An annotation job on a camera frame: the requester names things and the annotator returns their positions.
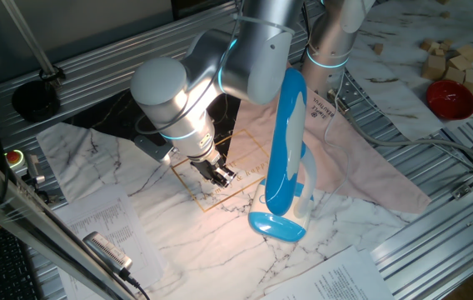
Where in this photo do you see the white gold-veined marble cloth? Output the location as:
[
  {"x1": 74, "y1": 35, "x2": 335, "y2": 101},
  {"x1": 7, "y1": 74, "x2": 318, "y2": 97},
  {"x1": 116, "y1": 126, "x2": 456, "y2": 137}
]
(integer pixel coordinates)
[{"x1": 344, "y1": 0, "x2": 473, "y2": 143}]

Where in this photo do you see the silver depth camera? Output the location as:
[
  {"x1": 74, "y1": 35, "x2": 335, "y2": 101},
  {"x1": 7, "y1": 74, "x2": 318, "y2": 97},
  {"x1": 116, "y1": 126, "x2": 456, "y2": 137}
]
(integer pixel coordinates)
[{"x1": 82, "y1": 231, "x2": 133, "y2": 274}]

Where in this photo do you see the black camera cable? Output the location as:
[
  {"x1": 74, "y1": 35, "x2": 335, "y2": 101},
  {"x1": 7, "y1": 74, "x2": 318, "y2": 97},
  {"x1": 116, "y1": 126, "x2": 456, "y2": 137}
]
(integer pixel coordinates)
[{"x1": 118, "y1": 267, "x2": 152, "y2": 300}]

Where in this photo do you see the black round stand base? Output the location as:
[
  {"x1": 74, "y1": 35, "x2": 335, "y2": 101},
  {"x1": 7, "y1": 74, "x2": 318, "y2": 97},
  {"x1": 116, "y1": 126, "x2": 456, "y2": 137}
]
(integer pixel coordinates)
[{"x1": 11, "y1": 79, "x2": 62, "y2": 123}]

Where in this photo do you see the thin white lamp cable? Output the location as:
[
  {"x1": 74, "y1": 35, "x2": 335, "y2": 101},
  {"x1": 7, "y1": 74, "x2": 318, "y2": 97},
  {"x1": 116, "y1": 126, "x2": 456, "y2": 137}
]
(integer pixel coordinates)
[{"x1": 313, "y1": 70, "x2": 351, "y2": 213}]

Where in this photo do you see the printed paper sheet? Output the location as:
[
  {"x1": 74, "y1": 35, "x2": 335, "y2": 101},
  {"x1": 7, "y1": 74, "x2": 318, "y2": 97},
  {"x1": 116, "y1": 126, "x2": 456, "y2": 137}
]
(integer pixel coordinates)
[
  {"x1": 52, "y1": 182, "x2": 169, "y2": 300},
  {"x1": 259, "y1": 245, "x2": 396, "y2": 300}
]

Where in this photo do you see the thick grey robot cable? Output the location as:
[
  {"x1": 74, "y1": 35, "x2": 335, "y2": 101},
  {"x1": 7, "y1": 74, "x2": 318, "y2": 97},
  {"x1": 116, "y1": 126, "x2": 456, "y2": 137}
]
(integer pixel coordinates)
[{"x1": 326, "y1": 87, "x2": 473, "y2": 176}]

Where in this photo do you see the red bowl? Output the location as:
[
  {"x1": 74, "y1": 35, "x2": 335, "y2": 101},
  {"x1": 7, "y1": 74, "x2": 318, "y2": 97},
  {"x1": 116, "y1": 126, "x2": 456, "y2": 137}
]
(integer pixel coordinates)
[{"x1": 426, "y1": 79, "x2": 473, "y2": 121}]

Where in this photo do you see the large wooden cube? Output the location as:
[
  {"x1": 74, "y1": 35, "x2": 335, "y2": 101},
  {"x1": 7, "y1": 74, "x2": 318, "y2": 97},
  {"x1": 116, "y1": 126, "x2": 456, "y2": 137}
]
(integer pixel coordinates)
[{"x1": 421, "y1": 53, "x2": 447, "y2": 82}]

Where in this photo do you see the red emergency stop button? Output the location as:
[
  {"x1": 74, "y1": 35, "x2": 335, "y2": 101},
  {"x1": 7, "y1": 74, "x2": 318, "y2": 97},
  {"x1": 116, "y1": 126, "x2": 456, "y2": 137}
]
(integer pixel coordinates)
[{"x1": 4, "y1": 148, "x2": 27, "y2": 173}]

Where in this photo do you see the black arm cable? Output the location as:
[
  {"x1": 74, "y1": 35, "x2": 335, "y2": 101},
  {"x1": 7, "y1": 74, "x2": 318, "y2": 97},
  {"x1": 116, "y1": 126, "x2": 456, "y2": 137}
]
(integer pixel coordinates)
[{"x1": 300, "y1": 2, "x2": 311, "y2": 63}]

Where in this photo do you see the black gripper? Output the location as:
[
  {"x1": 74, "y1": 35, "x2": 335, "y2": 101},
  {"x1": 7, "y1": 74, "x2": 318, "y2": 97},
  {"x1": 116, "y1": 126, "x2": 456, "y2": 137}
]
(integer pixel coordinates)
[{"x1": 190, "y1": 157, "x2": 238, "y2": 190}]

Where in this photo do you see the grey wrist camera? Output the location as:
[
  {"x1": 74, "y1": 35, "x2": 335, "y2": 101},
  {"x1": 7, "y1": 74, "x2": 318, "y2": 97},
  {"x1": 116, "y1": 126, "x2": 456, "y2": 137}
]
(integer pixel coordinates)
[{"x1": 133, "y1": 133, "x2": 175, "y2": 164}]

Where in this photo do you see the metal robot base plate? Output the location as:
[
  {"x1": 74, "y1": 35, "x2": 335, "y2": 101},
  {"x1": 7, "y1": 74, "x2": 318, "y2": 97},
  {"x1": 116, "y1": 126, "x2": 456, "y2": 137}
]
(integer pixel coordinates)
[{"x1": 331, "y1": 72, "x2": 377, "y2": 122}]

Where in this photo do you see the grey metal camera mount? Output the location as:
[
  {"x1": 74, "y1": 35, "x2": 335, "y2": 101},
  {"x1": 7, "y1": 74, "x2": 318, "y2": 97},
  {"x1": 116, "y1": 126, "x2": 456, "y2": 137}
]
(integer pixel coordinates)
[{"x1": 25, "y1": 153, "x2": 54, "y2": 202}]

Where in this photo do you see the blue and white desk lamp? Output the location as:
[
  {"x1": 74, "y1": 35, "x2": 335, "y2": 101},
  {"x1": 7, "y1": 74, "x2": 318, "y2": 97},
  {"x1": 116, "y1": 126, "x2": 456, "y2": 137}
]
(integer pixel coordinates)
[{"x1": 247, "y1": 67, "x2": 317, "y2": 243}]

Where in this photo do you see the metal stand pole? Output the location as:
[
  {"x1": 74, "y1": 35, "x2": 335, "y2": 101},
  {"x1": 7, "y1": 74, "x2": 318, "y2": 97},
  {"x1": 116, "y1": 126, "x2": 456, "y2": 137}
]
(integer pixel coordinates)
[{"x1": 1, "y1": 0, "x2": 66, "y2": 84}]

